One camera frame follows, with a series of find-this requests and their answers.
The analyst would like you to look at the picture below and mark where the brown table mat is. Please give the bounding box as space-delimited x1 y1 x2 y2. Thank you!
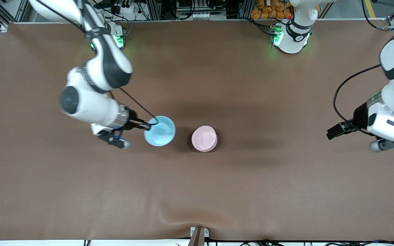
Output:
0 20 394 241

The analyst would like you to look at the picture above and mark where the power strip with black plugs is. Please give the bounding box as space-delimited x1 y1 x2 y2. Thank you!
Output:
110 0 140 14

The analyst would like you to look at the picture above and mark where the pink bowl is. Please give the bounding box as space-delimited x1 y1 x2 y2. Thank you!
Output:
192 125 218 152

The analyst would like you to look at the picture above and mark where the white power strip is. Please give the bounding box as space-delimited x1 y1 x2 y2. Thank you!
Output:
190 12 215 20

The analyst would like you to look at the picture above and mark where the metal table clamp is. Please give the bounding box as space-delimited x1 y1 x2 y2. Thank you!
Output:
189 227 210 246

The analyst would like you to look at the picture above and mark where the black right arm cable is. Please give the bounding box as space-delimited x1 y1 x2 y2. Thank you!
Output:
35 0 159 125

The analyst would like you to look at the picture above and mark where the blue bowl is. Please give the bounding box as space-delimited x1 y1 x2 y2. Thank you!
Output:
144 116 176 147

